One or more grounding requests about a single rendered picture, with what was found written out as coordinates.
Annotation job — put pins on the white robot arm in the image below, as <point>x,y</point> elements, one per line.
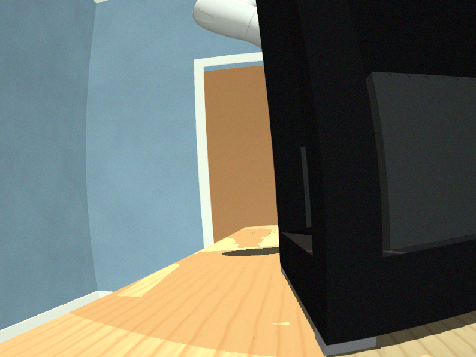
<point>231,18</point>

